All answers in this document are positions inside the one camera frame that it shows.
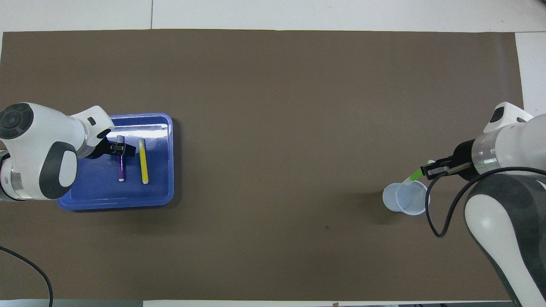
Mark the blue plastic tray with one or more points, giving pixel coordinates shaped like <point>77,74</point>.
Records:
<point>102,194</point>

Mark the purple pen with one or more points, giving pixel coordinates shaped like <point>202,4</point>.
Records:
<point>121,170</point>

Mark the green pen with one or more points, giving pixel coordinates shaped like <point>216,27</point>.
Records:
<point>414,175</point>

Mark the yellow pen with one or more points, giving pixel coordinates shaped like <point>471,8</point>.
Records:
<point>144,166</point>

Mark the brown table mat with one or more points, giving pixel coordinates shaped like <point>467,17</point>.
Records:
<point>273,106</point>

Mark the translucent plastic cup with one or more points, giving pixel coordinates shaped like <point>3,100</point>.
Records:
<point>405,202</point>

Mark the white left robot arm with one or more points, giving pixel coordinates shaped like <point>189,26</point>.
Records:
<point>38,145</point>

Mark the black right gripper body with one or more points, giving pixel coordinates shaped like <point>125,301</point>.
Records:
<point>464,160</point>

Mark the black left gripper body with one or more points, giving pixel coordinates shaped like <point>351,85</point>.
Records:
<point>99,149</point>

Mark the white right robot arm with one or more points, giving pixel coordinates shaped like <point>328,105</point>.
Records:
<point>507,221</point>

